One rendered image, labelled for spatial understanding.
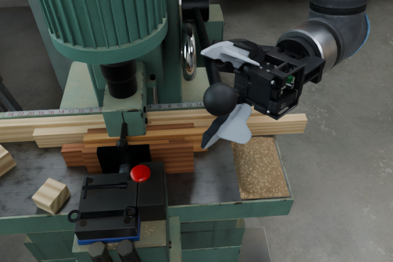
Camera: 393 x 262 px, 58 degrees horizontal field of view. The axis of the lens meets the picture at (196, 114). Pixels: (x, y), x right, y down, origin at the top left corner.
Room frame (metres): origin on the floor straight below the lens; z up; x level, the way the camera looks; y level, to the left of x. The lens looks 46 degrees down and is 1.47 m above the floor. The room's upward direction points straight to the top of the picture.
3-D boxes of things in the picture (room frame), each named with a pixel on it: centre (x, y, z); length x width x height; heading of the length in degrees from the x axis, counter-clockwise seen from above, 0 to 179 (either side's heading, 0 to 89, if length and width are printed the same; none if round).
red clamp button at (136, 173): (0.31, 0.09, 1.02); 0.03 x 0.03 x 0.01
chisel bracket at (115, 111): (0.49, 0.13, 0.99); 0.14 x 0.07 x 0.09; 4
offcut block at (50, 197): (0.33, 0.26, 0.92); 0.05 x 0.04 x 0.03; 156
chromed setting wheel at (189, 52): (0.61, 0.02, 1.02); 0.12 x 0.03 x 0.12; 4
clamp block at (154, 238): (0.28, 0.12, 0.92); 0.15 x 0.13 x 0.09; 94
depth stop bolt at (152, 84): (0.54, 0.09, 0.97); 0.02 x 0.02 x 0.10; 4
